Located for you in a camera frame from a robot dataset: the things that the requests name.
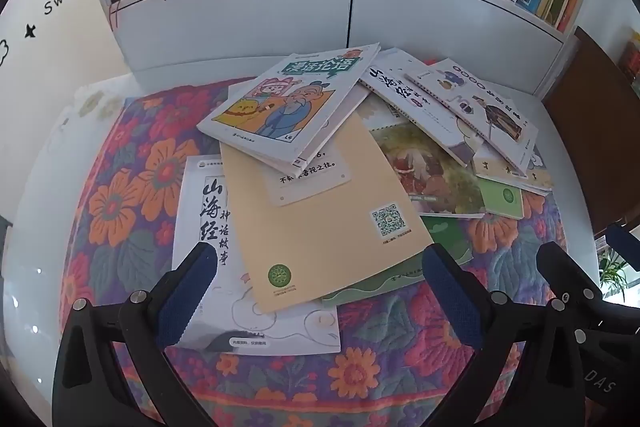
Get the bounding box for white book orange-robed figure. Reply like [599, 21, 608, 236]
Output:
[359, 48, 483, 168]

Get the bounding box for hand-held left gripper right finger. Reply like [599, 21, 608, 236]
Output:
[422, 243, 586, 427]

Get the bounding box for floral quilted blanket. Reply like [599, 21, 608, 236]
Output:
[60, 77, 571, 427]

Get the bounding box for white bookshelf cabinet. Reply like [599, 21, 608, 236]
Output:
[80, 0, 598, 100]

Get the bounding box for white book green-robed girl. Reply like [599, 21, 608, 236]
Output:
[172, 155, 342, 355]

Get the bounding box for green potted plant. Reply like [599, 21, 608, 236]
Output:
[597, 252, 631, 303]

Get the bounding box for white book blue-robed figures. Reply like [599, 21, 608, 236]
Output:
[406, 58, 540, 180]

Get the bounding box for cream book cartoon characters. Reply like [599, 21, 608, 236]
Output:
[472, 142, 556, 198]

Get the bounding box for light green illustrated book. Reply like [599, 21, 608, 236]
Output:
[367, 119, 488, 220]

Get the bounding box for brown wooden board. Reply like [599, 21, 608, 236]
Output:
[542, 27, 640, 238]

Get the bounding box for beige back cover book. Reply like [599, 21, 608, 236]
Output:
[219, 109, 435, 315]

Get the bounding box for dark green book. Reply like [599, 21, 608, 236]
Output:
[320, 214, 476, 308]

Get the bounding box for cartoon book green title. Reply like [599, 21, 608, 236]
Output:
[196, 43, 382, 168]

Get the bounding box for white floral table mat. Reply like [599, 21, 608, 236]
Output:
[55, 82, 131, 142]

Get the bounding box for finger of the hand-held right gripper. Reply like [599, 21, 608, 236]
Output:
[536, 241, 607, 308]
[605, 223, 640, 270]

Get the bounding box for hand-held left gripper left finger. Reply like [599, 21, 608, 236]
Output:
[52, 242, 218, 427]

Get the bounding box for teal green book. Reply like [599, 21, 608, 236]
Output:
[477, 177, 526, 220]

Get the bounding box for colourful distant objects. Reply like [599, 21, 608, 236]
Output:
[617, 27, 640, 82]

